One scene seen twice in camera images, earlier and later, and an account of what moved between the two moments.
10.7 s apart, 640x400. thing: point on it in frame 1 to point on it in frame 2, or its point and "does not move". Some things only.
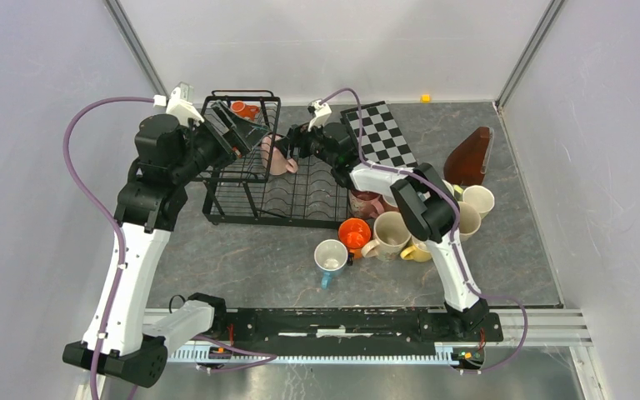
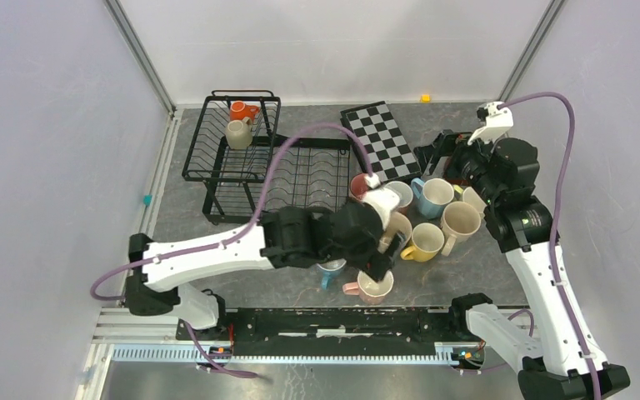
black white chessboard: x=382 y=141 does not move
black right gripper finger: x=292 y=142 to x=427 y=157
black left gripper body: x=219 y=150 to x=377 y=264
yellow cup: x=419 y=252 does not move
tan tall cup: x=469 y=221 does not move
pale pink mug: x=273 y=157 to x=370 y=291
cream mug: x=391 y=237 does not move
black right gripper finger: x=296 y=133 to x=448 y=140
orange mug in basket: x=246 y=111 does not move
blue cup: x=331 y=257 does not move
